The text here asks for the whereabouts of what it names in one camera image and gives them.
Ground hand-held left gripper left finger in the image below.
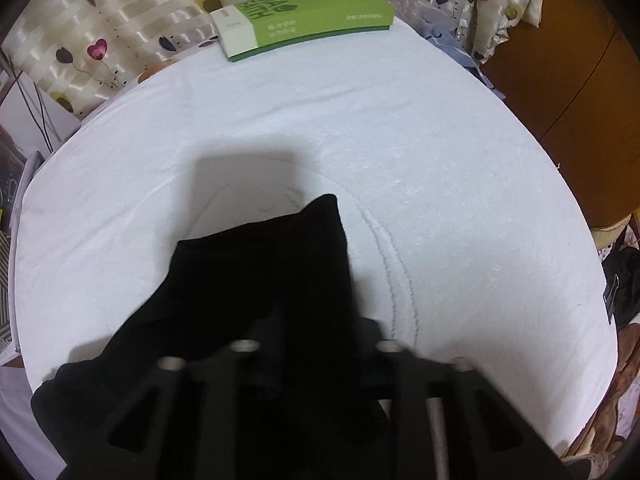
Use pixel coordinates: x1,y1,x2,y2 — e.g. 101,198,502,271
57,310,286,480

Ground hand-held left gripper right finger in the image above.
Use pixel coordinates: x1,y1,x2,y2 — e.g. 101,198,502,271
350,317,576,480

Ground black pants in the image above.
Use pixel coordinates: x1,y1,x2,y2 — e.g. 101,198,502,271
30,194,396,480

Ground brown blanket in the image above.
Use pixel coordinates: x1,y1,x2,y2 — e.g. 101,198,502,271
560,325,640,466

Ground dark cloth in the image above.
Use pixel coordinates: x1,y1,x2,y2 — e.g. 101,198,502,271
602,247,640,328

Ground white towel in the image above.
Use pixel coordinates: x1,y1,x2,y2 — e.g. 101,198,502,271
9,10,621,461

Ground clear plastic bag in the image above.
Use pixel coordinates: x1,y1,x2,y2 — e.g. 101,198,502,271
415,10,506,101

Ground green and white box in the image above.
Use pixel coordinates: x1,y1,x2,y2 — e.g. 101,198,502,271
209,0,396,63

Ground heart print curtain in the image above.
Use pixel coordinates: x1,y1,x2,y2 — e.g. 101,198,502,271
0,0,546,126

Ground black cables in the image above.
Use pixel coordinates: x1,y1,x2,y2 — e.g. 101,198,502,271
10,67,58,153

